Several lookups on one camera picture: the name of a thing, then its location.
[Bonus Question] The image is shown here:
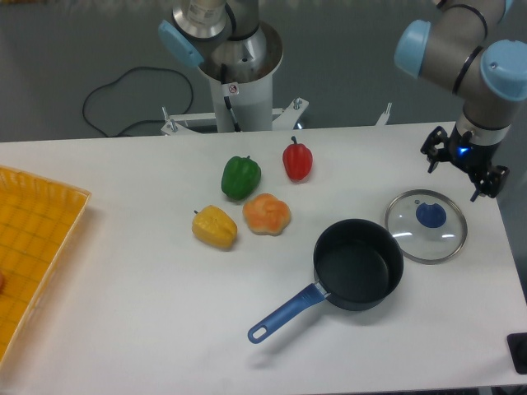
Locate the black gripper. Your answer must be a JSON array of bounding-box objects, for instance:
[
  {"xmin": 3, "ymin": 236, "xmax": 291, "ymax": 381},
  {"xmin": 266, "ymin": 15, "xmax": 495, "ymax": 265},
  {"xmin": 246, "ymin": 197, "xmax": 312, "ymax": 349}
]
[{"xmin": 420, "ymin": 126, "xmax": 510, "ymax": 202}]

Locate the orange bread roll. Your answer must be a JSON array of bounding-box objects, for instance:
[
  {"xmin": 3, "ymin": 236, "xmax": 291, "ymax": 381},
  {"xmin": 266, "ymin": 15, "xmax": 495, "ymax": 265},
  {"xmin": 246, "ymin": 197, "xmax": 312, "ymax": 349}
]
[{"xmin": 242, "ymin": 193, "xmax": 291, "ymax": 236}]

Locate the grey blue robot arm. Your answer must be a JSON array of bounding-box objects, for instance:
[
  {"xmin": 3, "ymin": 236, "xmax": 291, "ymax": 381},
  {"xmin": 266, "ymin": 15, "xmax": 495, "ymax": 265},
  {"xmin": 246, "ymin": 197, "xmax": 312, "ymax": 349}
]
[{"xmin": 158, "ymin": 1, "xmax": 526, "ymax": 198}]

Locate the glass lid blue knob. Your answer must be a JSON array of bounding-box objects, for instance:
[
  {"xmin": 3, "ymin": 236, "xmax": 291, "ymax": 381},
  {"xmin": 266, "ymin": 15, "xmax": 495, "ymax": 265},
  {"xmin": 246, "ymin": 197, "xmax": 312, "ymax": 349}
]
[{"xmin": 384, "ymin": 189, "xmax": 468, "ymax": 265}]

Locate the red bell pepper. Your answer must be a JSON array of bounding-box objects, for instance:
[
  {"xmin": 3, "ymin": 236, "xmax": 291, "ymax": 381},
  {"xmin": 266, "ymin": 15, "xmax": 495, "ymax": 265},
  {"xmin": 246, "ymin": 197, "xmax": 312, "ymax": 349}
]
[{"xmin": 282, "ymin": 136, "xmax": 313, "ymax": 182}]

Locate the black box table corner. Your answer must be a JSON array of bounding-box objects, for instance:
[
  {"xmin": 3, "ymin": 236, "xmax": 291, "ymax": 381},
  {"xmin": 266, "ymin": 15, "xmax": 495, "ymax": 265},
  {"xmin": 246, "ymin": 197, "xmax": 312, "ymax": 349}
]
[{"xmin": 506, "ymin": 332, "xmax": 527, "ymax": 374}]

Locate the green bell pepper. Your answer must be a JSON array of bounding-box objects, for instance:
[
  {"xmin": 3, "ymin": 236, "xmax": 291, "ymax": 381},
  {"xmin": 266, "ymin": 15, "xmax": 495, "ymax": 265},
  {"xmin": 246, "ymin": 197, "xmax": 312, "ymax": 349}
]
[{"xmin": 221, "ymin": 156, "xmax": 262, "ymax": 201}]

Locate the yellow bell pepper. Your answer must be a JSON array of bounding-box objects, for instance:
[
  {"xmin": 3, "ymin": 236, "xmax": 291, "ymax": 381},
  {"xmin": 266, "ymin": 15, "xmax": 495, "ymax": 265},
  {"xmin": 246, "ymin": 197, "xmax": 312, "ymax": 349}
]
[{"xmin": 192, "ymin": 205, "xmax": 238, "ymax": 249}]

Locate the yellow woven basket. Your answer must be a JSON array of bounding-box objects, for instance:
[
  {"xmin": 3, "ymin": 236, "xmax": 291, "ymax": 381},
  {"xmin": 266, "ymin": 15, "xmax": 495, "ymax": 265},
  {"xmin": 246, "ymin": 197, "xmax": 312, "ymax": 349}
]
[{"xmin": 1, "ymin": 165, "xmax": 91, "ymax": 360}]

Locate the dark saucepan blue handle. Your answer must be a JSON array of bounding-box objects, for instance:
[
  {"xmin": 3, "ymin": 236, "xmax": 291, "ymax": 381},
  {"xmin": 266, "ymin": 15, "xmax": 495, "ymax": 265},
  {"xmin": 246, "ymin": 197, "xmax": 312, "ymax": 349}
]
[{"xmin": 247, "ymin": 219, "xmax": 404, "ymax": 344}]

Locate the black floor cable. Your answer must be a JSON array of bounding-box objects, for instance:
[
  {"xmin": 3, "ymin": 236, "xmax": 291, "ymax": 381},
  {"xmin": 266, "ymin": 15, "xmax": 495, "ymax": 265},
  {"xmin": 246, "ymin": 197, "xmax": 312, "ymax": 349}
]
[{"xmin": 82, "ymin": 66, "xmax": 194, "ymax": 138}]

